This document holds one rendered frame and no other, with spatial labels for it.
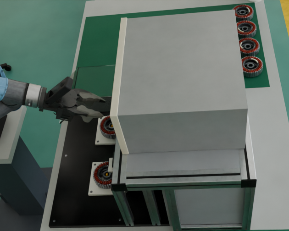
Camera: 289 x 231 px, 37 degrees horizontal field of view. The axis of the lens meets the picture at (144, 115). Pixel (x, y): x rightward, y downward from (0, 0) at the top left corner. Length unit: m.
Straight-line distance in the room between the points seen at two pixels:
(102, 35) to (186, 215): 1.20
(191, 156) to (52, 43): 2.44
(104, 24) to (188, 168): 1.30
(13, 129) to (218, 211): 1.05
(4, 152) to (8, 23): 2.15
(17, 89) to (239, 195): 0.78
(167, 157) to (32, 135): 1.79
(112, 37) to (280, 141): 1.06
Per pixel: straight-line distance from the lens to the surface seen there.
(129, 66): 1.36
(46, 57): 3.53
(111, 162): 1.67
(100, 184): 1.71
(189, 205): 1.49
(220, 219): 1.59
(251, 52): 2.13
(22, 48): 3.70
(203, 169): 1.34
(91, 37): 2.39
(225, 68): 1.32
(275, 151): 1.83
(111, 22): 2.45
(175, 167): 1.35
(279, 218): 1.68
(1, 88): 1.42
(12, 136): 2.08
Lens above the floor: 2.27
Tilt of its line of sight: 51 degrees down
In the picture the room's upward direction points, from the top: 13 degrees counter-clockwise
